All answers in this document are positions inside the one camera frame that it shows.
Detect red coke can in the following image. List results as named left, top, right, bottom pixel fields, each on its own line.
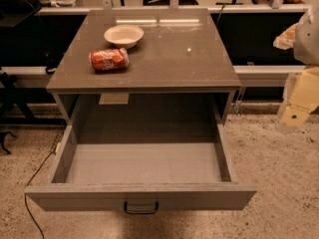
left=89, top=48, right=129, bottom=71

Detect grey cabinet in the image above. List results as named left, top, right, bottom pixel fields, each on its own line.
left=47, top=8, right=240, bottom=118

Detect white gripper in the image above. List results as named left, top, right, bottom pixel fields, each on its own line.
left=276, top=8, right=319, bottom=133

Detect black drawer handle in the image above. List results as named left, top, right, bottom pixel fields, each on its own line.
left=123, top=202, right=160, bottom=215

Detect open grey top drawer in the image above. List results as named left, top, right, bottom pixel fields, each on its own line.
left=24, top=95, right=258, bottom=213

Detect black floor cable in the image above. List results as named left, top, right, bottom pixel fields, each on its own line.
left=23, top=149, right=58, bottom=239

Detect white paper bowl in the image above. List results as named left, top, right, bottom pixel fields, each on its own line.
left=104, top=25, right=144, bottom=49

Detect black chair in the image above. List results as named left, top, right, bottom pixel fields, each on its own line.
left=0, top=0, right=41, bottom=28

